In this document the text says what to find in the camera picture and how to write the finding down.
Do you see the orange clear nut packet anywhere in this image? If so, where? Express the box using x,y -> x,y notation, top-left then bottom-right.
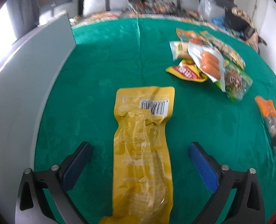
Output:
255,96 -> 276,156

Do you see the sausage snack packet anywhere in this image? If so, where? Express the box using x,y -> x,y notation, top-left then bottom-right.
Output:
188,42 -> 226,93

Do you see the green burger snack packet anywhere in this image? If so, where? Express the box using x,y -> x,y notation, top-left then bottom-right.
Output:
225,62 -> 253,102

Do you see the long yellow snack packet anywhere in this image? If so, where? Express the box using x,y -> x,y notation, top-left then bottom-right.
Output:
100,86 -> 175,223

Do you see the grey board panel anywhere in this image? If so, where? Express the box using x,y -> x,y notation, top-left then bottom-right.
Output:
0,15 -> 76,223

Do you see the long yellow patterned packet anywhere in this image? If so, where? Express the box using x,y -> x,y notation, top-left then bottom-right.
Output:
200,31 -> 246,70

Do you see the blue plastic bag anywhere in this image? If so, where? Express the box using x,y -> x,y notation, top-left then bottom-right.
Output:
210,17 -> 225,27

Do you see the floral folded blanket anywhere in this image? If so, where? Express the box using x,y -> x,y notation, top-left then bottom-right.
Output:
127,0 -> 182,15

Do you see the black bag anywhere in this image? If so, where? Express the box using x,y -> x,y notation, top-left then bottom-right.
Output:
224,7 -> 249,31

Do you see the grey white pillow left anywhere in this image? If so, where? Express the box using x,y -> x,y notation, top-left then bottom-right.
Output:
39,0 -> 79,24

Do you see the cream biscuit packet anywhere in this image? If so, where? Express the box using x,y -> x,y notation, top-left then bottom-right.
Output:
169,41 -> 191,61

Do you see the clear plastic bag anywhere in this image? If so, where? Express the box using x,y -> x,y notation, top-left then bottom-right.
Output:
198,0 -> 225,21

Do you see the grey curtain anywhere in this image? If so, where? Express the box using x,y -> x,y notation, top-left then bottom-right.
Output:
6,0 -> 39,39

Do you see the yellow red snack packet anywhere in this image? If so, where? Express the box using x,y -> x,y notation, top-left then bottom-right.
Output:
165,59 -> 208,83

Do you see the green tablecloth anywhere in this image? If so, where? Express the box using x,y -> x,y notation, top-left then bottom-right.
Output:
35,18 -> 276,223

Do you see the orange clear chicken packet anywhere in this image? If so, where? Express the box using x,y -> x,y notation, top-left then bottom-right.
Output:
176,28 -> 204,45

